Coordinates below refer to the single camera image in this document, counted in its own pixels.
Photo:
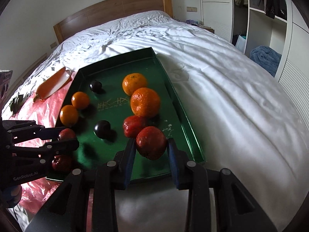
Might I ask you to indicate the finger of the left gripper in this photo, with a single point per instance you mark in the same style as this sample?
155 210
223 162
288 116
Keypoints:
49 133
62 146

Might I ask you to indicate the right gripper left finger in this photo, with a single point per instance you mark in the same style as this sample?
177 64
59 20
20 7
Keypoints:
66 209

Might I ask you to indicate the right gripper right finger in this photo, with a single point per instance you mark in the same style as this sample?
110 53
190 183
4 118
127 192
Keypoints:
235 208

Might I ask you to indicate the red apple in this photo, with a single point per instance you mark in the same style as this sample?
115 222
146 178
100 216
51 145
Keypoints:
66 134

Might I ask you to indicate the small red fruit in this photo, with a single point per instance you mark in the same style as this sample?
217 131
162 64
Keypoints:
61 162

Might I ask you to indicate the small orange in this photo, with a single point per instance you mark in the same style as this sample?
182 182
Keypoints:
69 115

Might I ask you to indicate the dark plum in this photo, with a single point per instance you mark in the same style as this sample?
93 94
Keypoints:
102 128
96 87

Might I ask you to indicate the red tomato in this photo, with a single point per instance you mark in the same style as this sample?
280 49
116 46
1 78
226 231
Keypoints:
133 125

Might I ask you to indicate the large orange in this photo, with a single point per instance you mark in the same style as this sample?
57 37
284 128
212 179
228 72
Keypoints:
145 102

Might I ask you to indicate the pink plastic sheet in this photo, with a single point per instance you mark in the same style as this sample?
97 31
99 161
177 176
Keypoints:
33 149

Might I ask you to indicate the carrot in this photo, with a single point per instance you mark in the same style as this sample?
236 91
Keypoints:
49 85

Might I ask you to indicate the orange in tray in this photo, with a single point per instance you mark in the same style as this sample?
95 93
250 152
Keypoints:
80 100
132 82

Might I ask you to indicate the orange rimmed white plate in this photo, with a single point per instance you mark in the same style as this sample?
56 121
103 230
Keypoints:
54 84

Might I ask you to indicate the dark plum in tray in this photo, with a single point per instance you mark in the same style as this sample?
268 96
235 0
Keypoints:
96 87

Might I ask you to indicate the green tray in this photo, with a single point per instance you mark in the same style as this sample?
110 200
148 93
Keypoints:
113 105

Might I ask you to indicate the white bed sheet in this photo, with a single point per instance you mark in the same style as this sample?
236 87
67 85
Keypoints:
241 115

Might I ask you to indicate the blue towel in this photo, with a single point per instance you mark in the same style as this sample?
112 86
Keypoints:
267 58

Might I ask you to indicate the wooden headboard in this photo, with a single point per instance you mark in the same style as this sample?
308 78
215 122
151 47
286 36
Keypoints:
105 11

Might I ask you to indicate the bedside table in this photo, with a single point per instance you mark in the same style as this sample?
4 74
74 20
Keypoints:
197 24

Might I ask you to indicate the white wardrobe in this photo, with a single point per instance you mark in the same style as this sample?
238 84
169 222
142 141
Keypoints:
287 37

